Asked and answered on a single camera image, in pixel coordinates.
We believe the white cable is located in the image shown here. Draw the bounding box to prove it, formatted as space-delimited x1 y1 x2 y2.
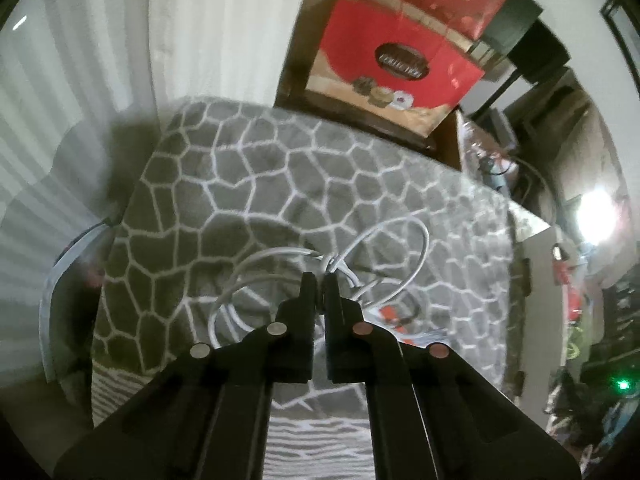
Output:
207 214 433 348

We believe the brown cardboard box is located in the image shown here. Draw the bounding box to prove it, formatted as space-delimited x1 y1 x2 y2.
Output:
509 205 562 420

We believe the grey white patterned blanket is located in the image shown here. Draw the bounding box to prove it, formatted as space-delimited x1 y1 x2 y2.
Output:
91 100 514 422

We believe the red collection gift box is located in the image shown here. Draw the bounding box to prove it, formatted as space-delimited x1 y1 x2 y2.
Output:
306 0 484 138

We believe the black speaker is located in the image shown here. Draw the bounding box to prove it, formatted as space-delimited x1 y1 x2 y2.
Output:
508 20 570 84

